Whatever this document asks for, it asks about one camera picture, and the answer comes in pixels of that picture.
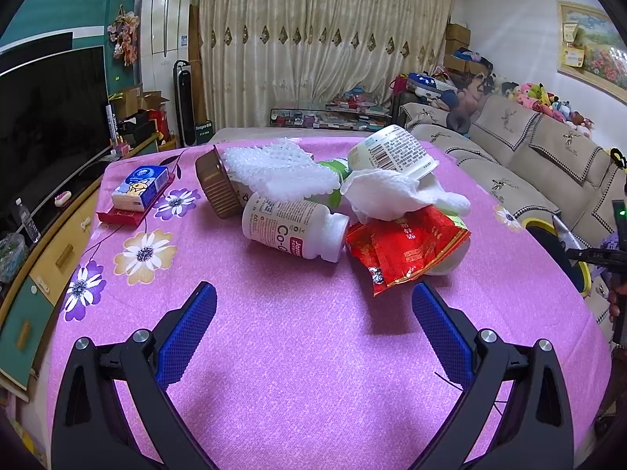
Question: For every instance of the blue tissue pack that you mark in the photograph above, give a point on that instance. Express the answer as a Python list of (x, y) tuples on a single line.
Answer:
[(140, 189)]

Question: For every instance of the white labelled plastic cup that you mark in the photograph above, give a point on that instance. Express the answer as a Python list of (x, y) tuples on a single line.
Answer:
[(395, 149)]

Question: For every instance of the cardboard boxes stack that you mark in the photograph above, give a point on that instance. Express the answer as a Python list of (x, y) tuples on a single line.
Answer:
[(456, 38)]

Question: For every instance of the white pill bottle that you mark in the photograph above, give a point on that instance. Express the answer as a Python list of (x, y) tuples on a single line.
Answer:
[(303, 229)]

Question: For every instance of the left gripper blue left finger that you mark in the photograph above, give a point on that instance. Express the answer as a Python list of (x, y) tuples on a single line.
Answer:
[(90, 429)]

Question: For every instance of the clear water bottle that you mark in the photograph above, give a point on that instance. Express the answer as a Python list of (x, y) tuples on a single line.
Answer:
[(27, 221)]

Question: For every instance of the framed flower painting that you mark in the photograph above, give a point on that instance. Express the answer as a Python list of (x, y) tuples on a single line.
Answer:
[(590, 48)]

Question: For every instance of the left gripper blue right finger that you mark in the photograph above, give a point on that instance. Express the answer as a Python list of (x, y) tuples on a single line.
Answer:
[(513, 411)]

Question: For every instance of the yellow rimmed blue trash bin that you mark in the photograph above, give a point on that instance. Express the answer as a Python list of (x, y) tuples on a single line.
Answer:
[(545, 234)]

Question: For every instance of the white round container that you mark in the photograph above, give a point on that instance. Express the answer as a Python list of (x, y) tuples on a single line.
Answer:
[(451, 262)]

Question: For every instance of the black television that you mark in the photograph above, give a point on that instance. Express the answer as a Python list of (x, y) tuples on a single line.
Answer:
[(53, 122)]

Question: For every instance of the green white packet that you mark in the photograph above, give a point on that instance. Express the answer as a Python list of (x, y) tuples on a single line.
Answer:
[(332, 198)]

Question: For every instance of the wooden tv cabinet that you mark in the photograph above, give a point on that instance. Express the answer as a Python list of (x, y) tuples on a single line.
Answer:
[(38, 286)]

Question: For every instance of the beige sofa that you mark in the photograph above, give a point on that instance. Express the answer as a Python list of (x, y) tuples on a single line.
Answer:
[(536, 167)]

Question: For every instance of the beige patterned curtain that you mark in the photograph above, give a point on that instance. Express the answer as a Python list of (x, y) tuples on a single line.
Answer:
[(259, 54)]

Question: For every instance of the black tower fan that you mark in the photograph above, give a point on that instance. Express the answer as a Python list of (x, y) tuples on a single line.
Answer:
[(184, 102)]

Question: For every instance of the white foam net wrap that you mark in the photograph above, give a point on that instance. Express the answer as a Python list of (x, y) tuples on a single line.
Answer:
[(281, 171)]

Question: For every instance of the white tissue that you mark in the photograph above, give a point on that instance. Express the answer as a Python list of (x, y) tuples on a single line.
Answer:
[(386, 195)]

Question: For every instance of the red snack wrapper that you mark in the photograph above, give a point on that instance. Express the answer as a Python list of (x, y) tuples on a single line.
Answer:
[(403, 250)]

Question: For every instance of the red tray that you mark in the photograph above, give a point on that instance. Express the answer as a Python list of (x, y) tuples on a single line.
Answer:
[(115, 216)]

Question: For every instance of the pink floral tablecloth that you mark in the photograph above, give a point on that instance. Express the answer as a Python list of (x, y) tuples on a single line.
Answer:
[(303, 366)]

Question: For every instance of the artificial flower wall decoration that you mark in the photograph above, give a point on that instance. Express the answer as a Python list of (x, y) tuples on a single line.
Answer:
[(123, 34)]

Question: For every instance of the plush toys pile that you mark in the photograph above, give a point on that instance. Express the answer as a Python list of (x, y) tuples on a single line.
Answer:
[(538, 99)]

